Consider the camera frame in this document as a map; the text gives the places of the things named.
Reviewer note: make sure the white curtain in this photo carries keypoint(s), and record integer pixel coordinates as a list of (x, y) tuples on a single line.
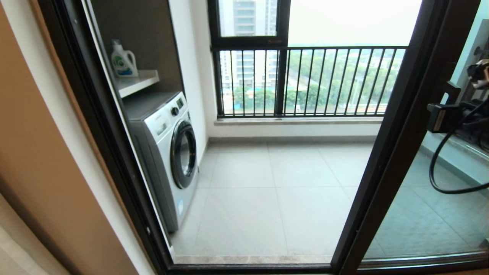
[(15, 256)]

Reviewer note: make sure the black metal balcony railing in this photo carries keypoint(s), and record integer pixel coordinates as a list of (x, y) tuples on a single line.
[(324, 48)]

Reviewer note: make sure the dark window frame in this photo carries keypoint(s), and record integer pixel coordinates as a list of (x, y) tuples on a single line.
[(282, 76)]

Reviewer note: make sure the white wall shelf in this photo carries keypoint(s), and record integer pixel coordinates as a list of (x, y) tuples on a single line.
[(135, 83)]

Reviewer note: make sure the grey stone window sill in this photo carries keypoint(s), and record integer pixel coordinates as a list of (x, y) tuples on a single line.
[(286, 121)]

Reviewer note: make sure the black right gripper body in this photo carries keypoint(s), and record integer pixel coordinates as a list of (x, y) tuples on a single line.
[(477, 118)]

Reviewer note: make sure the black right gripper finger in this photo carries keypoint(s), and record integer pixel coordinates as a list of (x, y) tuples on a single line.
[(443, 117)]

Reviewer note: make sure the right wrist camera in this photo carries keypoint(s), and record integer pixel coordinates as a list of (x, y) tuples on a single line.
[(479, 72)]

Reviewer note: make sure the white front-load washing machine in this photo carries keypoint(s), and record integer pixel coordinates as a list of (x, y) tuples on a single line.
[(160, 152)]

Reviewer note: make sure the dark framed sliding glass door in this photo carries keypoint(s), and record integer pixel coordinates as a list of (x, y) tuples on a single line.
[(401, 133)]

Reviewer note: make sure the white detergent bottle green label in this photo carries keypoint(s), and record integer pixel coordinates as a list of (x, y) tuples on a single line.
[(124, 61)]

